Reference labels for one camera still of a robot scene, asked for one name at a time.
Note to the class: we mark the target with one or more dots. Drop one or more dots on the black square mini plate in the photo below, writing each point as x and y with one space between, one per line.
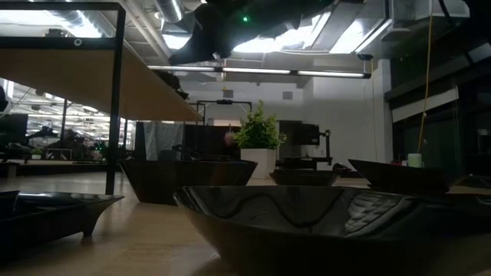
50 214
403 178

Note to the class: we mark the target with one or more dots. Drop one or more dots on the black gantry frame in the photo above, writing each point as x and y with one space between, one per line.
224 102

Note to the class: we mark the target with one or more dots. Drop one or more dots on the wooden shelf black metal frame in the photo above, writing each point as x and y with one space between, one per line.
76 76

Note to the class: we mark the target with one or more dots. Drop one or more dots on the long ceiling light bar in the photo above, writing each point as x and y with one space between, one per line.
257 71

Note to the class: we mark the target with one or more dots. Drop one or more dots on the silver ceiling air duct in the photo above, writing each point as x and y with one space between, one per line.
170 9

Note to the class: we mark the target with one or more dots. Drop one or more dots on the black monitor on stand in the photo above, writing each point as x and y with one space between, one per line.
305 134

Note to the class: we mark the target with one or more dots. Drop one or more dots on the red plastic box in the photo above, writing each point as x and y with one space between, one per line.
395 163

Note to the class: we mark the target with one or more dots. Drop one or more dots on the black computer monitor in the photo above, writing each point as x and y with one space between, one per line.
13 130

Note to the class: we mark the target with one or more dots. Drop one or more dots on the person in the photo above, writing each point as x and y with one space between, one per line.
229 138

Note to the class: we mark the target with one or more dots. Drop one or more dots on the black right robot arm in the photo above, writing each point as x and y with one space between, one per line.
276 15

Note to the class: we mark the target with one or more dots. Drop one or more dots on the green plant white pot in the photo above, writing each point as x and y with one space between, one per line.
259 130

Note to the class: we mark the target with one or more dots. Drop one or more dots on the grey wall vent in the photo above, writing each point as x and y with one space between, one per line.
228 94
287 95

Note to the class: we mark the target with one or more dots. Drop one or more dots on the grey fabric panel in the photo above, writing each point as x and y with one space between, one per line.
163 140

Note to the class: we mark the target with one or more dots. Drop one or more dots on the black rounded wavy mini bowl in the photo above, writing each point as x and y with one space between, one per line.
167 80
307 230
305 178

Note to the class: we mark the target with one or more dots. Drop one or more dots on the black square wavy mini bowl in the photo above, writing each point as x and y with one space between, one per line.
182 95
188 182

